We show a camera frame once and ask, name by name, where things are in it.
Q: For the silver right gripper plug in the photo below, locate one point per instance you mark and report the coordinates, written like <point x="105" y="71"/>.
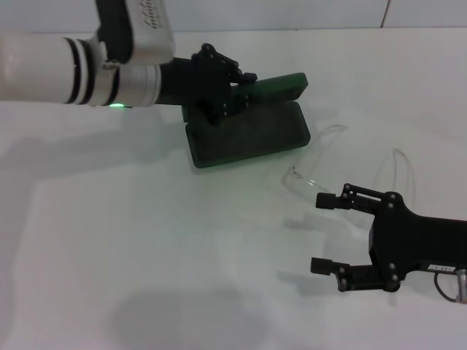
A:
<point x="463" y="284"/>

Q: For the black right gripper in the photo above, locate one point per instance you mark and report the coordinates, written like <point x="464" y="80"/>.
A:
<point x="401" y="240"/>

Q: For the clear plastic glasses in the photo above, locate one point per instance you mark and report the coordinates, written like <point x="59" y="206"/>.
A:
<point x="308" y="182"/>

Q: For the green glasses case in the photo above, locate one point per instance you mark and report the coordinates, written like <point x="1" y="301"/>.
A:
<point x="255" y="142"/>

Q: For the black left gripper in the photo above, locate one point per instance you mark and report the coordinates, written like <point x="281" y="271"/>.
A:
<point x="193" y="84"/>

